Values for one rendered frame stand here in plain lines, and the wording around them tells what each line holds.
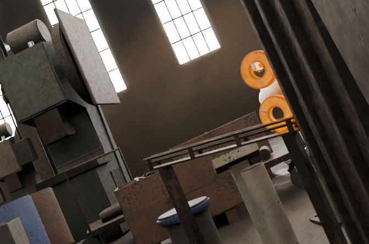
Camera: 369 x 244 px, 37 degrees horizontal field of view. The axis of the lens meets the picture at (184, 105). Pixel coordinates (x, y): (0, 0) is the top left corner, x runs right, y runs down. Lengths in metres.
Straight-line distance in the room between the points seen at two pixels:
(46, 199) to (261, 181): 3.08
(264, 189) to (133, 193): 1.95
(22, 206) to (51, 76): 2.55
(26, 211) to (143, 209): 1.04
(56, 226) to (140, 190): 1.22
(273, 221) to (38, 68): 4.93
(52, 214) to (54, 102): 2.04
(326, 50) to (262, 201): 1.37
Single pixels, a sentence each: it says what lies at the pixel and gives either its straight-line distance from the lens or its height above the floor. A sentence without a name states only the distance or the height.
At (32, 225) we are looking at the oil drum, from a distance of 4.81.
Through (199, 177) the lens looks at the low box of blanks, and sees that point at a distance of 4.38.
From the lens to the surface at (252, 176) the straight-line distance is 2.56.
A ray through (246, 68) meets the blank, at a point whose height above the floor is 0.92.
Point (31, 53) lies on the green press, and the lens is 7.08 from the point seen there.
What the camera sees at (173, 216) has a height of 0.42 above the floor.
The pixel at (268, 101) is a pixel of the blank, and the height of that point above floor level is 0.76.
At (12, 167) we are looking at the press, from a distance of 11.79.
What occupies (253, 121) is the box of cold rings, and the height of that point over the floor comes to 0.64.
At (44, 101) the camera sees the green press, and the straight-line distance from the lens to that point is 7.01.
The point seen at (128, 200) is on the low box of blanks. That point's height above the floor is 0.51.
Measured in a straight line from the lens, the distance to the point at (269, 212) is 2.58.
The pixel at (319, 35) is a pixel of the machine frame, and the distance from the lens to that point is 1.32.
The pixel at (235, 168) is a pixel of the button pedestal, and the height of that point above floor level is 0.53.
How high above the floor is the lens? 0.76
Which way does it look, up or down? 3 degrees up
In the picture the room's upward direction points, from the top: 24 degrees counter-clockwise
